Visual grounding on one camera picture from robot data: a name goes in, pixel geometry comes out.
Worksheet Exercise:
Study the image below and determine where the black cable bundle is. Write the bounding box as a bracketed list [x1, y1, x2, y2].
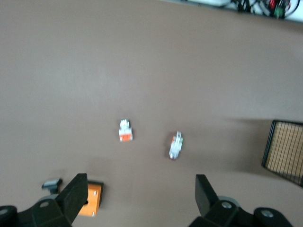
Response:
[227, 0, 301, 19]

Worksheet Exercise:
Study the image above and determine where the white push button switch assembly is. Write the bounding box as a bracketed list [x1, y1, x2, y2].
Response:
[168, 131, 185, 162]

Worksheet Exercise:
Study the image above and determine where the black wire basket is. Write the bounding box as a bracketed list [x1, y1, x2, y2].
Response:
[261, 120, 303, 188]

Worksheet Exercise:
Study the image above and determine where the small orange white contact block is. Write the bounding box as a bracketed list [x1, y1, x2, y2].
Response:
[118, 119, 134, 143]

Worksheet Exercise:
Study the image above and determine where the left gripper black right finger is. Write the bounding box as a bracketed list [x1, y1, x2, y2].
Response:
[188, 174, 294, 227]

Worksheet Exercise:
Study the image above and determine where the wooden board basket bottom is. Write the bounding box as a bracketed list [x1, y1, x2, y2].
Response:
[267, 122, 303, 181]

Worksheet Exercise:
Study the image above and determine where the brown table cover sheet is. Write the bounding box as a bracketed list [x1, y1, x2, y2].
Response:
[0, 0, 303, 227]

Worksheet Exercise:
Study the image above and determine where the black button head part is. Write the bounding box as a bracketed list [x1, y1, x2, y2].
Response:
[41, 177, 63, 197]

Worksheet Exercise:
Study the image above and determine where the orange button enclosure box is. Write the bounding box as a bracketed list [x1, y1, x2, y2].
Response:
[78, 180, 105, 218]

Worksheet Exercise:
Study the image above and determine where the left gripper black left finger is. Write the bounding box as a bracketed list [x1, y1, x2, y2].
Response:
[0, 173, 88, 227]

